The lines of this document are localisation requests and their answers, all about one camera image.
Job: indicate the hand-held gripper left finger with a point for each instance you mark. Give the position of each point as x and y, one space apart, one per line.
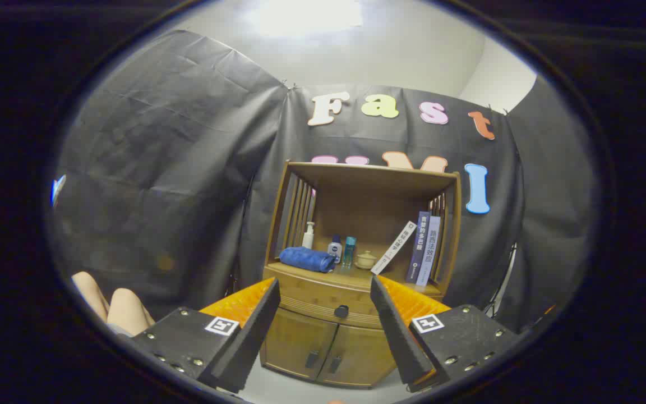
250 342

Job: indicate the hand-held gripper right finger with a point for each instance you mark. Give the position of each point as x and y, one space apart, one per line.
398 336

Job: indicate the wooden drawer with black knob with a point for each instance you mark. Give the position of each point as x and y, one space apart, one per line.
312 294

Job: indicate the wooden cabinet door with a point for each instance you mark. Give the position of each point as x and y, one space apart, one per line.
295 342
362 353

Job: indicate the wooden countertop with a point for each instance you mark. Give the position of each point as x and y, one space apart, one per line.
356 275

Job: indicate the wooden cabinet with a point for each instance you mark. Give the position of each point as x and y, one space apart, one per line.
368 202

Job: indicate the beige lidded ceramic cup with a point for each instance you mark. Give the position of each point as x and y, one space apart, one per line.
365 261

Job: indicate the light purple book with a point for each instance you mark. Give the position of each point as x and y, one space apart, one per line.
429 252

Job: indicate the white book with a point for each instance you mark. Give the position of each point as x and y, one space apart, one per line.
395 247

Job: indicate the dark blue book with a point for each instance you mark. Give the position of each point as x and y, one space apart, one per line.
418 247

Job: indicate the clear blue bottle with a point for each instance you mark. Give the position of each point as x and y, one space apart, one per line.
349 251

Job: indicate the rolled blue towel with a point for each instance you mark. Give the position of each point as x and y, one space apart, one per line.
306 259

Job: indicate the white bottle with blue cap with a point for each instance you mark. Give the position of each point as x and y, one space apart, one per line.
335 249

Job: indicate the white pump bottle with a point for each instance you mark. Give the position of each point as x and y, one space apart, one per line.
308 240

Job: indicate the person's leg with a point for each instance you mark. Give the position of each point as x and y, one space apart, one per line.
129 311
90 294

